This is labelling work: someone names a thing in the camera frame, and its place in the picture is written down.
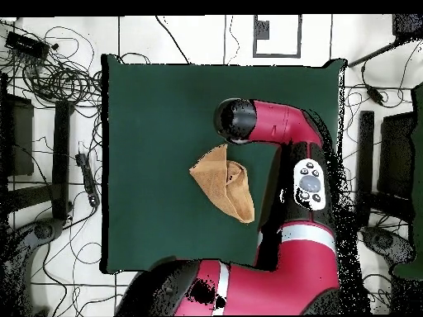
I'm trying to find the dark tripod rod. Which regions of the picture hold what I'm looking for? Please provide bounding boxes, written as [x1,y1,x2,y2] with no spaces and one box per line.
[346,13,423,69]

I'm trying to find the tangle of black cables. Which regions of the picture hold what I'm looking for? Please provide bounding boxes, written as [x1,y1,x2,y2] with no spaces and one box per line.
[0,19,103,110]

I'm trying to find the black upright bar stand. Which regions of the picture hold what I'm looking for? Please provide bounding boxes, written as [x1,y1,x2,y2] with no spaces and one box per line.
[50,100,75,222]
[354,110,376,229]

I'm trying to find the tan terry towel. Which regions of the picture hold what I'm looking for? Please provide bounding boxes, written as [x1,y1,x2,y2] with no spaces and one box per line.
[188,143,256,225]

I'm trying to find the dark flat box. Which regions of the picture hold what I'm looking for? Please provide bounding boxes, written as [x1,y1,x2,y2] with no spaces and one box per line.
[376,111,417,199]
[0,93,35,177]

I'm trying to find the grey curved base foot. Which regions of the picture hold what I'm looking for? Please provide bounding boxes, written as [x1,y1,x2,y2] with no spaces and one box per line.
[0,217,65,316]
[359,225,417,265]

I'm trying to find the dark grey power adapter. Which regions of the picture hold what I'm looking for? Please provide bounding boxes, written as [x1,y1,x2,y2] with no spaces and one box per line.
[364,85,386,106]

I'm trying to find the black electronics box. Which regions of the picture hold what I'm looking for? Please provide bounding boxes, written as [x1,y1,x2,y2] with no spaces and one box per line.
[4,30,50,60]

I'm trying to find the black power strip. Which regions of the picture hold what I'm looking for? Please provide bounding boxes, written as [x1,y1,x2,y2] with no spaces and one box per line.
[74,152,101,208]

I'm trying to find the dark green table cloth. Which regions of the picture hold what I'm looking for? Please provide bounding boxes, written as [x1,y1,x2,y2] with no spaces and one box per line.
[100,54,346,276]

